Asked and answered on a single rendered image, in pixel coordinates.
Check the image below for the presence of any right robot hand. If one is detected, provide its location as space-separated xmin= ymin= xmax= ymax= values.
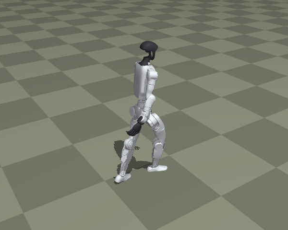
xmin=126 ymin=116 xmax=144 ymax=136

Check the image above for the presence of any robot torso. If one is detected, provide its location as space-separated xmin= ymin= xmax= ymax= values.
xmin=134 ymin=61 xmax=155 ymax=117

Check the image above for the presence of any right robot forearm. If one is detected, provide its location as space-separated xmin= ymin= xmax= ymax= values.
xmin=140 ymin=95 xmax=155 ymax=123

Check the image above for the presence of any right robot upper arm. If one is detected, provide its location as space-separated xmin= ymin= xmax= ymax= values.
xmin=145 ymin=69 xmax=158 ymax=100

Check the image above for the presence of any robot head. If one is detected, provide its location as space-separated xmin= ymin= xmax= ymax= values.
xmin=139 ymin=41 xmax=158 ymax=66

